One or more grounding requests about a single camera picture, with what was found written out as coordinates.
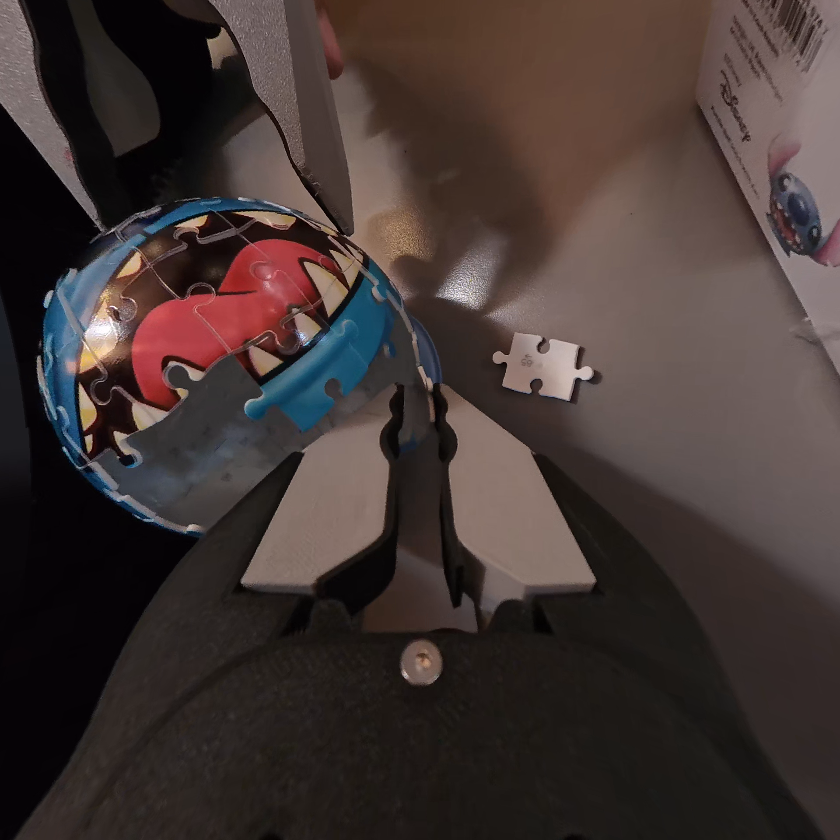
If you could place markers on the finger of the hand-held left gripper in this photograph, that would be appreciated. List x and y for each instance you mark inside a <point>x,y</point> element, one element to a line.
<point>295,79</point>
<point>33,79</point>

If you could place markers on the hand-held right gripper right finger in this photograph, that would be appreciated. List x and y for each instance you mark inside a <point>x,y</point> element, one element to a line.
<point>518,525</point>

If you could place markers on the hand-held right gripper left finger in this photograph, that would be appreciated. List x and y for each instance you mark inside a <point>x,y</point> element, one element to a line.
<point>328,518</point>

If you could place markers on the white puzzle piece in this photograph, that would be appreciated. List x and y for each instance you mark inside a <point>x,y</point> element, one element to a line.
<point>544,364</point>

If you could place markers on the blue puzzle ball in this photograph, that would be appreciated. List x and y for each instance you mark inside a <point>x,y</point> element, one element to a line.
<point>197,328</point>

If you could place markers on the printed puzzle box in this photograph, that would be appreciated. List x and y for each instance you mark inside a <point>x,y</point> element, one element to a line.
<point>774,131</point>

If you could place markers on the person's left hand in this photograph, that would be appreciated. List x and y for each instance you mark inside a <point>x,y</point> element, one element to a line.
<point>330,46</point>

